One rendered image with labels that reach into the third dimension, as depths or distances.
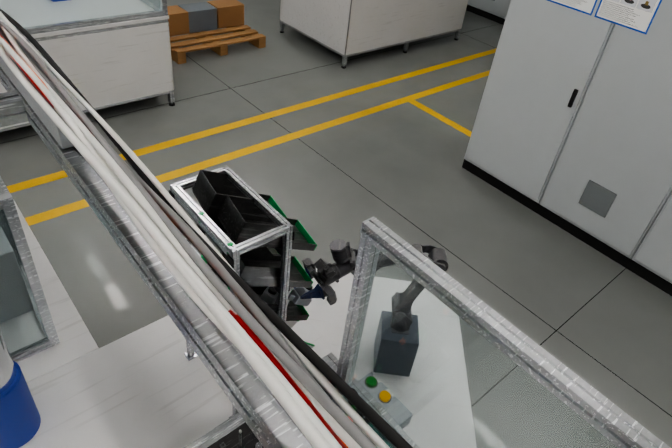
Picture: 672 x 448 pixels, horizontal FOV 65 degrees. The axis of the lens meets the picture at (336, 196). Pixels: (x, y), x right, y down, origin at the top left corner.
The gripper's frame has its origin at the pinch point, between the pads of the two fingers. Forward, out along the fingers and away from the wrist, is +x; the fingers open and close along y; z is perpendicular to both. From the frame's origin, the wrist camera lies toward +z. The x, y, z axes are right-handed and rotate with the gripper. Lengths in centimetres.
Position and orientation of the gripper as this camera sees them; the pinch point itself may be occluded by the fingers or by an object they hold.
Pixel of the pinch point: (306, 288)
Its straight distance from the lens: 179.8
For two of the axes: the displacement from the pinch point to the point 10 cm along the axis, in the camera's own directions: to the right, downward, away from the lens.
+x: -8.5, 4.4, -2.8
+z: -1.4, -7.2, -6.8
